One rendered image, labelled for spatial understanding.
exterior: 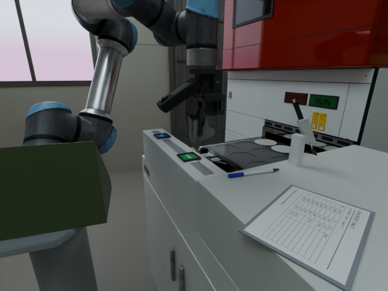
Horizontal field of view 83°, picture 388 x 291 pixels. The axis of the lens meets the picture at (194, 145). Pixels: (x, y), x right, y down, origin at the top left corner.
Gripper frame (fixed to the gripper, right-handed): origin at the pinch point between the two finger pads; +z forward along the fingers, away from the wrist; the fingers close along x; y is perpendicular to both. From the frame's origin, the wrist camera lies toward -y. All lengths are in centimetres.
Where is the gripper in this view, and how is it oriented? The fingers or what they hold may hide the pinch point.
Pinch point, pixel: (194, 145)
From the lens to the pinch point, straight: 60.0
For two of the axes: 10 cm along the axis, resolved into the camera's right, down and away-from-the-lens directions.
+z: 0.0, 9.5, 3.1
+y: 9.0, -1.3, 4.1
